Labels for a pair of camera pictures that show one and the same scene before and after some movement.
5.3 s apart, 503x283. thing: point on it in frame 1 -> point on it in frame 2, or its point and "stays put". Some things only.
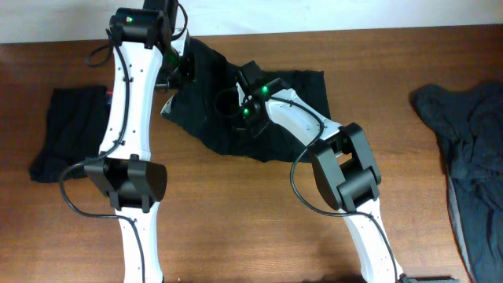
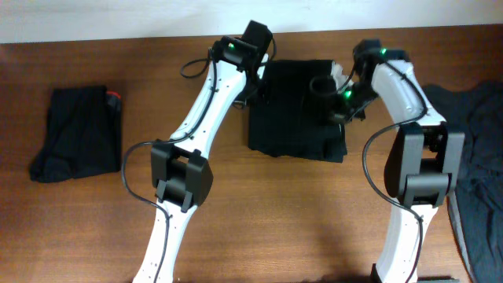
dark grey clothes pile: (468, 126) stays put
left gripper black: (189, 75) -> (240, 97)
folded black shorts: (76, 119) stays put
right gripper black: (242, 125) -> (337, 113)
